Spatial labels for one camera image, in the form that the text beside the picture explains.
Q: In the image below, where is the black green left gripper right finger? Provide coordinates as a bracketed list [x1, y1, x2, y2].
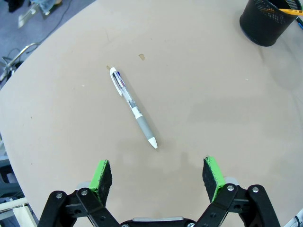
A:
[194, 156, 281, 227]

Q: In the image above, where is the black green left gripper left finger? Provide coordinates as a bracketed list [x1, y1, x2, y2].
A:
[37, 159, 122, 227]

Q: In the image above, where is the white multicolour ballpoint pen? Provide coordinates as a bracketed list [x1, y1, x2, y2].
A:
[109, 67, 159, 149]

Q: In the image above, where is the black mesh pen holder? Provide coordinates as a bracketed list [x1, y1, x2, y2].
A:
[239, 0, 302, 47]

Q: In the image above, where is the clear plastic object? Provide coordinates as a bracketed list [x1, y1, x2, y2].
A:
[18, 0, 62, 28]

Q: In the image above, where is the yellow pencil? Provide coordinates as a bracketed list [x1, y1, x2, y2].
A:
[278, 8, 303, 17]

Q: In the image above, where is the chrome chair frame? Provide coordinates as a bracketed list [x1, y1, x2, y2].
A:
[0, 42, 40, 82]

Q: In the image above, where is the black floor cable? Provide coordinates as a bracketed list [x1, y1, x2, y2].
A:
[25, 0, 72, 54]

